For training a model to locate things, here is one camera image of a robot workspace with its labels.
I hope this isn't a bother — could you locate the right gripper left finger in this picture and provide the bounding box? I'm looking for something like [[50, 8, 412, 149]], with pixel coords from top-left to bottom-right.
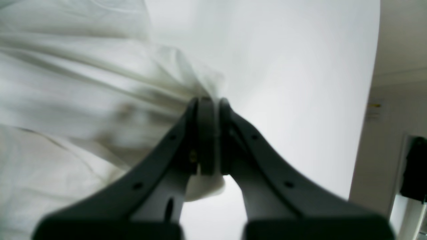
[[32, 98, 215, 240]]

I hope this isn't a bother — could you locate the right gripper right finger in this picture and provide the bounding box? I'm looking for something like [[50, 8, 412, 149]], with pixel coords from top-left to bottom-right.
[[219, 98, 395, 240]]

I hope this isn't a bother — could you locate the white printed t-shirt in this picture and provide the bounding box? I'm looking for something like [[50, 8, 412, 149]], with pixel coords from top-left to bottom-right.
[[1, 0, 224, 240]]

